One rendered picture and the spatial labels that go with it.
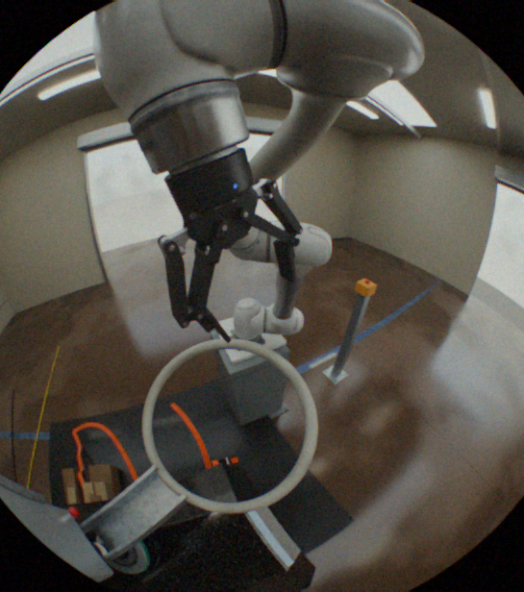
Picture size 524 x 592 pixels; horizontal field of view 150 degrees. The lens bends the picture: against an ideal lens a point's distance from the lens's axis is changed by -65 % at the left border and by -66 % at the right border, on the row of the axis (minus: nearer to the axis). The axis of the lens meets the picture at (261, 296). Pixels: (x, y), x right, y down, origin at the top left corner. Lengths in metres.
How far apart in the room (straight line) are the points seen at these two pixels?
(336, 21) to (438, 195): 6.30
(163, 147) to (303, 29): 0.13
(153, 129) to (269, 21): 0.11
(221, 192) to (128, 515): 0.73
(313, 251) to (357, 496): 1.74
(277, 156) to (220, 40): 0.20
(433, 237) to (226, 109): 6.36
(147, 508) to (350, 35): 0.83
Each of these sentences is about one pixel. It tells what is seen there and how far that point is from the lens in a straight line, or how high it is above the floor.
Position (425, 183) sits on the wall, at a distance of 6.59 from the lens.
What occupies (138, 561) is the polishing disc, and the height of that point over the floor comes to 0.91.
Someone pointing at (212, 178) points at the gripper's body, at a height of 1.71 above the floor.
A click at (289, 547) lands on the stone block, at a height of 0.79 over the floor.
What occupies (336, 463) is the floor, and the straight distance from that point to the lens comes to 1.82.
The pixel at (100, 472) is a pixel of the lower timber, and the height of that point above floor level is 0.14.
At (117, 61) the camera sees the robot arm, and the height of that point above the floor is 1.80.
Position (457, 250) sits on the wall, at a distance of 6.28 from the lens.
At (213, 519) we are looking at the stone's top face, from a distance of 0.87.
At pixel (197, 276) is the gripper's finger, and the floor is 1.61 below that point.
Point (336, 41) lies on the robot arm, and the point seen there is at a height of 1.82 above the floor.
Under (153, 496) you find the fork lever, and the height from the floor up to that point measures 1.11.
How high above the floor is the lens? 1.70
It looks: 32 degrees down
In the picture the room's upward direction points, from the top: straight up
